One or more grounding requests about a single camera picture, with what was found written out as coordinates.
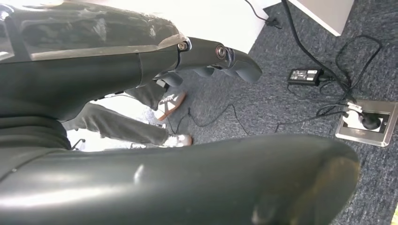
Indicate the person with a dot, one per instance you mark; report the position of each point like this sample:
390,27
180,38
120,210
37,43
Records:
124,127

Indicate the black power adapter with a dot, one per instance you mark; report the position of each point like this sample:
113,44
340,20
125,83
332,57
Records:
304,76

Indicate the white cabinet corner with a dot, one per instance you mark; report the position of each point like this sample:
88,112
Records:
326,12

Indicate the ribbed grey left arm sleeve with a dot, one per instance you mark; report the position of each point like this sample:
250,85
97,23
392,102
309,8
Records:
28,136

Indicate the metal floor socket box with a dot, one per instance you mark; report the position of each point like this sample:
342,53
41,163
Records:
390,124

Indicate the black power plug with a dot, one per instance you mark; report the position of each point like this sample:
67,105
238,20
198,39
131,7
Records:
371,121

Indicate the white power plug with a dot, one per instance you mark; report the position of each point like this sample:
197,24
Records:
353,119

